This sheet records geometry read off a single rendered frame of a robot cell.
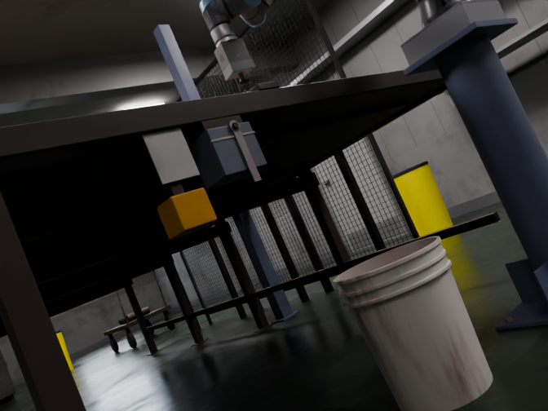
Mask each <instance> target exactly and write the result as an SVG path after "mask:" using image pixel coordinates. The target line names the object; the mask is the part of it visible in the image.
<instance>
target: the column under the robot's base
mask: <svg viewBox="0 0 548 411"><path fill-rule="evenodd" d="M518 23H519V22H518V20H517V19H516V18H509V19H499V20H481V21H474V22H472V23H471V24H469V25H468V26H466V27H465V28H464V29H462V30H461V31H459V32H458V33H456V34H455V35H453V36H452V37H451V38H449V39H448V40H447V41H445V42H443V43H442V44H440V45H439V46H437V47H436V48H435V49H434V50H432V51H430V52H429V53H427V54H426V55H424V56H423V57H422V58H421V59H419V60H417V61H416V62H414V63H413V64H411V65H410V66H409V67H408V68H406V69H404V70H403V72H404V75H405V76H407V75H411V74H415V73H424V72H428V71H432V70H437V69H438V70H439V71H440V74H441V76H442V78H443V79H444V83H445V85H446V86H447V88H448V90H449V93H450V95H451V96H452V98H453V102H454V103H455V105H456V107H457V110H458V112H459V113H460V116H461V118H462V120H463V122H464V124H465V126H466V128H467V131H468V133H469V135H470V137H471V139H472V141H473V143H474V145H475V148H476V150H477V152H478V154H479V156H480V158H481V160H482V162H483V164H484V167H485V169H486V171H487V172H488V175H489V177H490V179H491V181H492V183H493V186H494V187H495V189H496V191H497V195H498V196H499V198H500V200H501V202H502V204H503V206H504V208H505V210H506V213H507V215H508V217H509V219H510V221H511V223H512V225H513V228H514V230H515V232H516V234H517V236H518V238H519V240H520V243H521V245H522V246H523V248H524V251H525V253H526V255H527V256H528V259H523V260H519V261H515V262H512V263H505V266H506V269H507V271H508V272H509V274H510V278H511V279H512V281H513V283H514V285H515V288H516V289H517V292H518V294H519V296H520V298H521V300H522V303H521V304H519V305H518V306H517V307H516V308H515V309H514V310H513V311H512V312H511V313H509V314H508V315H507V316H506V317H505V318H504V319H503V320H502V321H500V322H499V323H498V324H497V325H496V326H495V327H494V328H495V330H500V329H514V328H522V327H529V326H536V325H548V158H547V156H546V154H545V152H544V150H543V148H542V146H541V144H540V141H539V139H538V137H537V135H536V133H535V131H534V129H533V127H532V125H531V123H530V121H529V119H528V117H527V115H526V112H525V111H524V108H523V106H522V104H521V103H520V101H519V98H518V96H517V94H516V93H515V90H514V88H513V86H512V84H511V82H510V79H509V78H508V76H507V74H506V71H505V69H504V68H503V66H502V63H501V61H500V60H499V58H498V55H497V52H496V51H495V49H494V47H493V44H492V43H491V41H492V40H493V39H494V38H496V37H497V36H499V35H501V34H502V33H504V32H505V31H507V30H508V29H510V28H512V27H513V26H515V25H516V24H518Z"/></svg>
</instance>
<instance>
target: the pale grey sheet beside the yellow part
mask: <svg viewBox="0 0 548 411"><path fill-rule="evenodd" d="M142 137H143V139H144V142H145V145H146V147H147V149H148V152H149V155H150V157H151V158H152V162H153V165H154V166H155V168H156V171H157V173H158V176H159V178H160V180H161V183H162V185H163V184H166V183H172V182H175V181H179V180H181V179H187V178H191V177H193V176H197V175H200V173H199V170H198V169H197V165H196V163H195V161H194V159H193V157H192V154H191V152H190V150H189V147H188V145H187V142H186V140H185V138H184V136H183V133H182V131H181V129H180V128H175V129H170V130H162V131H158V132H153V133H148V134H143V135H142Z"/></svg>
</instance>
